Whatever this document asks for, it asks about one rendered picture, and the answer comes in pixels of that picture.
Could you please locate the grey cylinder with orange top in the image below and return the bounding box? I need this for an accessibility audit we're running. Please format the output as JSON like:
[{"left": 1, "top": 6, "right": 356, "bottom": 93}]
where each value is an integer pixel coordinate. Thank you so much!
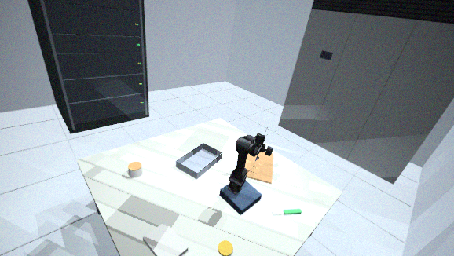
[{"left": 128, "top": 162, "right": 143, "bottom": 178}]

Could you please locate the light wooden board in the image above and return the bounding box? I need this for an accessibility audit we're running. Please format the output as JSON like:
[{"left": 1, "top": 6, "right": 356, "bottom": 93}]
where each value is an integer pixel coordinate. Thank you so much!
[{"left": 245, "top": 152, "right": 273, "bottom": 184}]

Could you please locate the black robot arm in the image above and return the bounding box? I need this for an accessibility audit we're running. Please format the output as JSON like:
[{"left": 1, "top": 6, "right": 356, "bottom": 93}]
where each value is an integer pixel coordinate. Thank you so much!
[{"left": 228, "top": 133, "right": 265, "bottom": 195}]

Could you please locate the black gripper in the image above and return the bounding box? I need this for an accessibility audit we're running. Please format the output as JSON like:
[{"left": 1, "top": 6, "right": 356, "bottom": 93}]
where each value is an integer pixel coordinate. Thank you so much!
[{"left": 259, "top": 144, "right": 273, "bottom": 156}]

